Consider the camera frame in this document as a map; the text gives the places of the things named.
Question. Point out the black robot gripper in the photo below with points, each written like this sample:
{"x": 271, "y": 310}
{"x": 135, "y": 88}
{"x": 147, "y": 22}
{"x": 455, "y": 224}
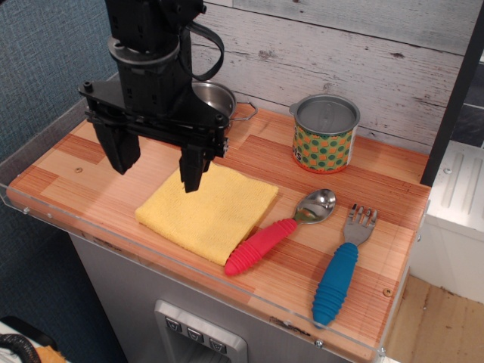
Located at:
{"x": 154, "y": 98}

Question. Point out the small stainless steel pot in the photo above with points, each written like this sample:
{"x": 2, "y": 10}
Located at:
{"x": 222, "y": 99}

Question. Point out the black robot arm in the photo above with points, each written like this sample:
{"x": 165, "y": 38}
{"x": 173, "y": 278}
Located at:
{"x": 148, "y": 25}

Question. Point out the yellow folded cloth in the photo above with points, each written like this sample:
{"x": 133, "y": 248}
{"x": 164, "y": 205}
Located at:
{"x": 211, "y": 221}

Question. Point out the clear acrylic table guard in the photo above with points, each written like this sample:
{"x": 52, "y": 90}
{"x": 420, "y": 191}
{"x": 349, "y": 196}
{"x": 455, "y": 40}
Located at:
{"x": 63, "y": 178}

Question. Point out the grey cabinet with dispenser panel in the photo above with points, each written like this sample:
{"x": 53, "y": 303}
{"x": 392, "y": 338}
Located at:
{"x": 157, "y": 318}

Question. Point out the green orange patterned tin can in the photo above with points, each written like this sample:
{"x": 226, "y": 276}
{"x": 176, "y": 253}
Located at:
{"x": 324, "y": 132}

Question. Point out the black and orange object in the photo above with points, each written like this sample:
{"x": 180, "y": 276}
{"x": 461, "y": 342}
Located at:
{"x": 21, "y": 342}

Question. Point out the white cabinet at right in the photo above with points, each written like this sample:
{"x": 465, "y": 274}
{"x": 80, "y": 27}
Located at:
{"x": 448, "y": 252}

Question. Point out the spoon with red handle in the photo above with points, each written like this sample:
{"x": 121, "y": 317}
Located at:
{"x": 312, "y": 209}

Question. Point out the fork with blue handle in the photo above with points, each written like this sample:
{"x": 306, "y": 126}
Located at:
{"x": 332, "y": 290}

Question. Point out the black vertical post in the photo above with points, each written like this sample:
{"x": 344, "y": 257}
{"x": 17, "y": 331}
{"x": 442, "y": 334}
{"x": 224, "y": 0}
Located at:
{"x": 455, "y": 102}

